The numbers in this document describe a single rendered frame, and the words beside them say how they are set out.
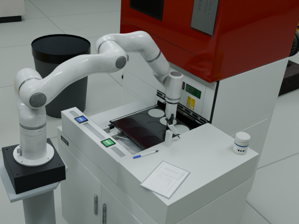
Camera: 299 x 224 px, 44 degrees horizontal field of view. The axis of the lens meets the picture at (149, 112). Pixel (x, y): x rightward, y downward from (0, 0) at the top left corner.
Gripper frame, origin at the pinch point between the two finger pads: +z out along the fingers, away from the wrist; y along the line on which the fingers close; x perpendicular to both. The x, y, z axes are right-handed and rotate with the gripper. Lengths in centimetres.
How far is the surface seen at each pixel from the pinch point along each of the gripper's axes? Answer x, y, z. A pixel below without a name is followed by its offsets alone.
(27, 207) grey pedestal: -75, 37, 29
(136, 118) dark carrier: -18.5, -8.0, 2.1
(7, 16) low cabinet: -209, -443, 82
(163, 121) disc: -3.1, -5.7, 2.0
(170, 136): -4.3, 28.9, -10.8
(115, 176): -31, 40, 6
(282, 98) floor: 174, -209, 92
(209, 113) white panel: 20.9, 4.6, -10.6
